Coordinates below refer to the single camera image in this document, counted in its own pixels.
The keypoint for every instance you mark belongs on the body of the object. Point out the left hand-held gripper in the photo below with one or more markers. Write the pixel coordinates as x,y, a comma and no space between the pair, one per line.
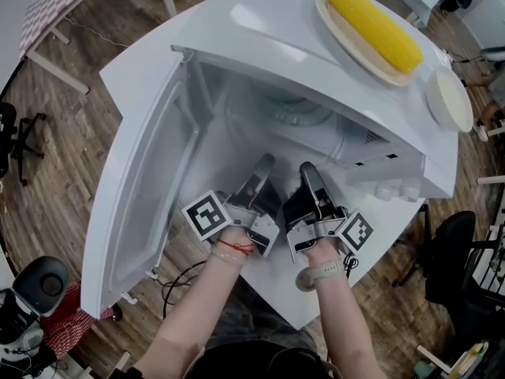
205,216

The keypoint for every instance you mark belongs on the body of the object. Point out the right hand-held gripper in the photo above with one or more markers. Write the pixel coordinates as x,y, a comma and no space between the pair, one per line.
357,230

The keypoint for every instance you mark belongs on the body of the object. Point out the glass turntable plate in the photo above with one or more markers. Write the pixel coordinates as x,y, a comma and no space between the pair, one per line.
240,132

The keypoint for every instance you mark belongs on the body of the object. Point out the white microwave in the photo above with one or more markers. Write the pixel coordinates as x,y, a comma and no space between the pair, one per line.
252,26

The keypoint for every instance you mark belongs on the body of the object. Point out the person's right forearm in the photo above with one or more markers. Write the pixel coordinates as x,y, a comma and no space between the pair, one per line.
339,318

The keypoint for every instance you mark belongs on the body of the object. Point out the person's left forearm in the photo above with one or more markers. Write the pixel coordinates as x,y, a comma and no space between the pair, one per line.
197,310

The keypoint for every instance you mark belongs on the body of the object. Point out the oval wooden plate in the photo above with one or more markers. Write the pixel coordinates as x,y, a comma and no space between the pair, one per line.
347,43

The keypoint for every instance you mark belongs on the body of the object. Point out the beige wristwatch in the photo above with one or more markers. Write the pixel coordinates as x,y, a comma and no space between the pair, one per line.
327,269

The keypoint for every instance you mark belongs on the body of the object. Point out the white round bowl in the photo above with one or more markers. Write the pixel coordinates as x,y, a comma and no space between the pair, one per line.
450,101

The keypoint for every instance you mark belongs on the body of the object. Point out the yellow corn cob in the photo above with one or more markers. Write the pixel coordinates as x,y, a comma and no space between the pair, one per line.
375,26

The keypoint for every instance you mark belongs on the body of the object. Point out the person's dark clothing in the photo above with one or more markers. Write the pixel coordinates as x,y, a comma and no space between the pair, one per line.
256,359

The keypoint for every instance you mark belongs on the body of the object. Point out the red checkered cloth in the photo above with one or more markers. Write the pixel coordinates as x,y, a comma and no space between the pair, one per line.
67,326

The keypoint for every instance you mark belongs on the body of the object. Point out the grey and white machine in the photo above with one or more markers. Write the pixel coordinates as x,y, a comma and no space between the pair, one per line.
35,286

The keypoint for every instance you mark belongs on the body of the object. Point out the table with pink patterned cloth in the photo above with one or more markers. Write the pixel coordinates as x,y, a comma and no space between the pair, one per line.
51,10

